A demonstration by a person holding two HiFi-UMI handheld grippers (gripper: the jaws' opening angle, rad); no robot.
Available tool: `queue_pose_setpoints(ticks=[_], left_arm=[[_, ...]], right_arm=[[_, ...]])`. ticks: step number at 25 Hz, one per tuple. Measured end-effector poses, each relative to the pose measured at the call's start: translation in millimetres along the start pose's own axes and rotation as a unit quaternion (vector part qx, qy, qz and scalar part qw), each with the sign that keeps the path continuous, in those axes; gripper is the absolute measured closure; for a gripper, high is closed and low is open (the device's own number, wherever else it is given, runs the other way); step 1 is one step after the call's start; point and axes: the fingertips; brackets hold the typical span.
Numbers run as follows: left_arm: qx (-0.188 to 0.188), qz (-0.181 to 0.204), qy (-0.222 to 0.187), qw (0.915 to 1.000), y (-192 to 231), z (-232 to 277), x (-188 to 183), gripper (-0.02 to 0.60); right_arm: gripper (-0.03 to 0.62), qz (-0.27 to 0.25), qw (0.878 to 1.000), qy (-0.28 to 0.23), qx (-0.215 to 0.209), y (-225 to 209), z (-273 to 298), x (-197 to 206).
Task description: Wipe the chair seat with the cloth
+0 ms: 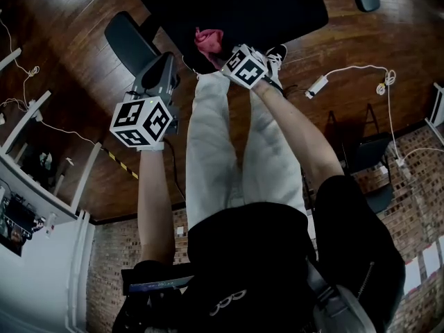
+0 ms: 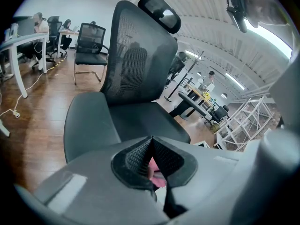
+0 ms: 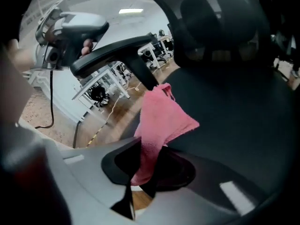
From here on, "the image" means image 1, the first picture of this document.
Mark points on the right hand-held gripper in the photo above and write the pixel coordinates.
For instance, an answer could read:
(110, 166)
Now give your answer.
(244, 68)

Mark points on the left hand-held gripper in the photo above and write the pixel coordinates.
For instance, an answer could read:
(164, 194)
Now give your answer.
(138, 123)

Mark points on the pink cloth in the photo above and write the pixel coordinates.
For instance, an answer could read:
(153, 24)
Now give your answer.
(209, 42)

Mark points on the black office chair seat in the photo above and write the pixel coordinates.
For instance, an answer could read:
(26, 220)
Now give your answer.
(243, 5)

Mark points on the person's left forearm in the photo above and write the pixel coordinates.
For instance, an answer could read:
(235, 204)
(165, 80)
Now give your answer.
(156, 203)

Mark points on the person's right forearm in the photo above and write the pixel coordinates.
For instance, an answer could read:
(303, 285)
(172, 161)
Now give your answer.
(298, 134)

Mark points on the black white sneaker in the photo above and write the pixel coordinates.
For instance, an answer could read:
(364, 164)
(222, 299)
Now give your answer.
(276, 59)

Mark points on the white power adapter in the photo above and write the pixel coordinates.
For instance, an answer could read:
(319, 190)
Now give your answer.
(315, 87)

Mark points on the person's grey trousers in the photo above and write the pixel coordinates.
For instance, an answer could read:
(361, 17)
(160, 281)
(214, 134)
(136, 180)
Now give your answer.
(208, 151)

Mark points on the black yellow striped tape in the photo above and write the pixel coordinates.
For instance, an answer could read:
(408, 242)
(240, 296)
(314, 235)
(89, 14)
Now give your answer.
(119, 163)

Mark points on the white desk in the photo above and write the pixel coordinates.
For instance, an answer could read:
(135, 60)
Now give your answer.
(34, 193)
(10, 59)

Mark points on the black folding chair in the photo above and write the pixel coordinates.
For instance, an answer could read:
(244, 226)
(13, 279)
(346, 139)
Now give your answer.
(371, 151)

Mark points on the person's black shirt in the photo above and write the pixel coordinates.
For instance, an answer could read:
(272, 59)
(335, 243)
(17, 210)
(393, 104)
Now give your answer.
(249, 255)

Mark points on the small black monitor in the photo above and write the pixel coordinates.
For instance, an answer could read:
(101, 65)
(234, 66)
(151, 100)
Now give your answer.
(156, 283)

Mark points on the grey crossbody bag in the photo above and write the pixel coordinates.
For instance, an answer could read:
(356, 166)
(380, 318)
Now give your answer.
(343, 311)

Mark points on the white paper sheet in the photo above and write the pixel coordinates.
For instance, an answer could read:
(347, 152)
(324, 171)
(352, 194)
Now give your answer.
(412, 274)
(433, 262)

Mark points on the white wall socket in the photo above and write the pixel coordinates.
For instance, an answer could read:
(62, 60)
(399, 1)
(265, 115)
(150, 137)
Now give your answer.
(180, 231)

